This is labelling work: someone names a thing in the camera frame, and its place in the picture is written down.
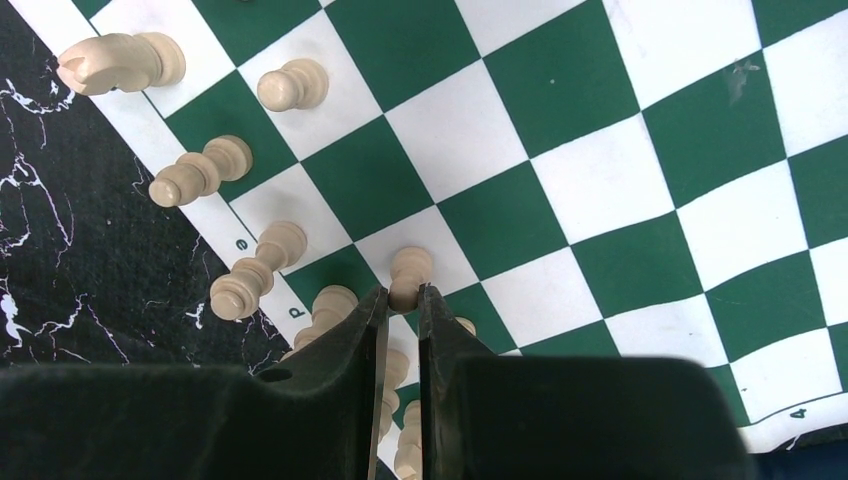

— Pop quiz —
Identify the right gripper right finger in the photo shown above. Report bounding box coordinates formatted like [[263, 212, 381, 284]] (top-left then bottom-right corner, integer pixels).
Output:
[[418, 285, 757, 479]]

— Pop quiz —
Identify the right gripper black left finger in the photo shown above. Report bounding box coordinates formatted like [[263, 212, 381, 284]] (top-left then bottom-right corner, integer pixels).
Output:
[[1, 286, 388, 479]]

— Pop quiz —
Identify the light pawn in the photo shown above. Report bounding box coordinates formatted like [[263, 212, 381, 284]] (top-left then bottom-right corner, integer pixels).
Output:
[[388, 246, 433, 315], [257, 58, 329, 112], [148, 135, 254, 208], [456, 317, 477, 336]]

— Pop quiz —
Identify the light queen piece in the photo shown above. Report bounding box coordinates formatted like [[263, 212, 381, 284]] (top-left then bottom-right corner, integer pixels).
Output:
[[210, 221, 308, 321]]

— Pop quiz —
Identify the light piece passed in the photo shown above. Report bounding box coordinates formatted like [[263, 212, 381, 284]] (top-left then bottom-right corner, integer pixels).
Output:
[[282, 285, 358, 360]]

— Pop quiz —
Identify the green white chess board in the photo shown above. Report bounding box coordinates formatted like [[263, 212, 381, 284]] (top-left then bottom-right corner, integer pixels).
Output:
[[1, 1, 847, 479]]

